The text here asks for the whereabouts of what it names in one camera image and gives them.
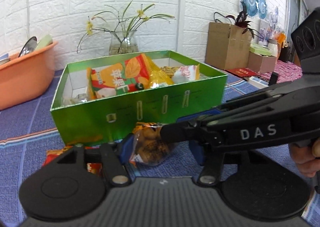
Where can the orange plastic basin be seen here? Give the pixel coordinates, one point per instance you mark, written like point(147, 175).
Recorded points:
point(27, 77)

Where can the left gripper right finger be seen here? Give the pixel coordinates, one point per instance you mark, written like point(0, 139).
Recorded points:
point(211, 159)

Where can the yellow bread snack packet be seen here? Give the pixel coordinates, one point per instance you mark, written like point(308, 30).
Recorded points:
point(157, 78)

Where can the red booklet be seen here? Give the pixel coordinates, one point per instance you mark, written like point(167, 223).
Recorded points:
point(242, 72)

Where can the green open cardboard box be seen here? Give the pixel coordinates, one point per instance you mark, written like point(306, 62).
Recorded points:
point(109, 119)

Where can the brown paper bag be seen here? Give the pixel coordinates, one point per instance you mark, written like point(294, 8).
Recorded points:
point(227, 46)

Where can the clear date pastry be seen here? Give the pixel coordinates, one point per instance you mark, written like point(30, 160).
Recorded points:
point(80, 98)

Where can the pink patterned cloth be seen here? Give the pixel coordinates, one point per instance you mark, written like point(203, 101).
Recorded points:
point(287, 71)

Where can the clear bag brown nuts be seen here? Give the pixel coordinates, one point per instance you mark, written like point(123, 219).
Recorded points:
point(148, 146)

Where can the white power strip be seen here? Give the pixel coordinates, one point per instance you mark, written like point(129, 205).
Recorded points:
point(258, 83)

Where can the green flat box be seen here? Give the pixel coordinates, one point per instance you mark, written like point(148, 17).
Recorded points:
point(260, 50)

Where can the white thermos bottle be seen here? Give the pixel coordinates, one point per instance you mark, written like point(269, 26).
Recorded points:
point(273, 46)

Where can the black power adapter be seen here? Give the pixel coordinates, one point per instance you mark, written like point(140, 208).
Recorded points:
point(273, 78)

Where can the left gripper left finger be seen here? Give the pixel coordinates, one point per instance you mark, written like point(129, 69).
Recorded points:
point(113, 157)

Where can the metal bowl in basin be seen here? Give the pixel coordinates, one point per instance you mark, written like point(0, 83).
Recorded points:
point(29, 46)

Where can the red snack bag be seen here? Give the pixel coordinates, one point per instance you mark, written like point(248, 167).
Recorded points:
point(94, 168)

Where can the person's right hand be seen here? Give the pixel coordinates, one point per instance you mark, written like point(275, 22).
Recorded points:
point(306, 158)

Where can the orange apple chips bag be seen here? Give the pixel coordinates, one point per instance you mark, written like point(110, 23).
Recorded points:
point(121, 78)

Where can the blue checked tablecloth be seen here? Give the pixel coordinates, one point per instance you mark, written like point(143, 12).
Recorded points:
point(28, 132)

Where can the glass vase with orchid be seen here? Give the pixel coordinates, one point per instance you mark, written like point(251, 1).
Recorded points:
point(121, 26)

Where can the small cardboard box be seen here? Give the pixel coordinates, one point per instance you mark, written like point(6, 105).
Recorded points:
point(261, 64)

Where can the white red snack packet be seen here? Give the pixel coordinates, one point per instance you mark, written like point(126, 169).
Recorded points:
point(185, 74)

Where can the dark purple plant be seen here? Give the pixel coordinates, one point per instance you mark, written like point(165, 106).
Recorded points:
point(240, 21)

